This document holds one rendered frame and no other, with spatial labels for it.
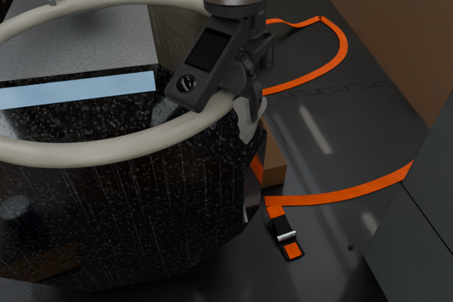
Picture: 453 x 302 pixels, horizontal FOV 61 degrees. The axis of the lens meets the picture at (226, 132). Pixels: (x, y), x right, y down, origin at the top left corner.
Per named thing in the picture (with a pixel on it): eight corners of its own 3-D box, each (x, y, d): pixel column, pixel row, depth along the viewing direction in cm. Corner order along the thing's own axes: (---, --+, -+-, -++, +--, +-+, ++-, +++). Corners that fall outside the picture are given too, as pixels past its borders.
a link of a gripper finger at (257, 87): (267, 119, 52) (257, 60, 47) (262, 125, 51) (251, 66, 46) (238, 114, 54) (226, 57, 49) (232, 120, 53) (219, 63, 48)
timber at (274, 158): (284, 183, 154) (288, 164, 146) (256, 189, 152) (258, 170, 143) (259, 132, 174) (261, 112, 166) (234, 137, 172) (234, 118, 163)
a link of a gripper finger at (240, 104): (278, 128, 58) (269, 74, 53) (259, 152, 54) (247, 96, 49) (260, 125, 60) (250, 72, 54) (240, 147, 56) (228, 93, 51)
